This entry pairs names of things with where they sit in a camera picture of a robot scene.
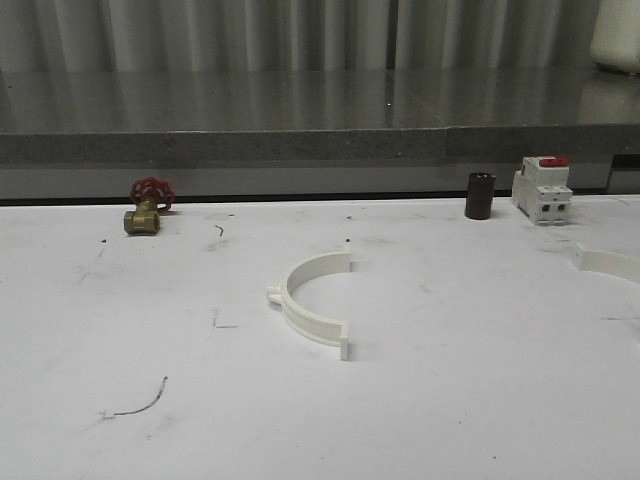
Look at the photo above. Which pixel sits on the white half clamp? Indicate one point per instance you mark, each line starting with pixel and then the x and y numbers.
pixel 311 325
pixel 606 262

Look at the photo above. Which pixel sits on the dark brown cylinder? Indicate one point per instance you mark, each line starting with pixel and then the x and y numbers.
pixel 480 193

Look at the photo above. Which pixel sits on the brass valve red handwheel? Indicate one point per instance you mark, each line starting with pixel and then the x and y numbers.
pixel 151 197

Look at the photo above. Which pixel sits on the grey stone counter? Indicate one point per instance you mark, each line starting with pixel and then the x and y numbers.
pixel 86 137

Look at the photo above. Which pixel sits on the grey curtain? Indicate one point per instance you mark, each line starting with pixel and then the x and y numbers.
pixel 133 36

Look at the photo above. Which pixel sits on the white appliance on counter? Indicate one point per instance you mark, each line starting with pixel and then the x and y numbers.
pixel 615 41

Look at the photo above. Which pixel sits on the white circuit breaker red switch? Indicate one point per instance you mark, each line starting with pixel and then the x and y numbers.
pixel 540 189

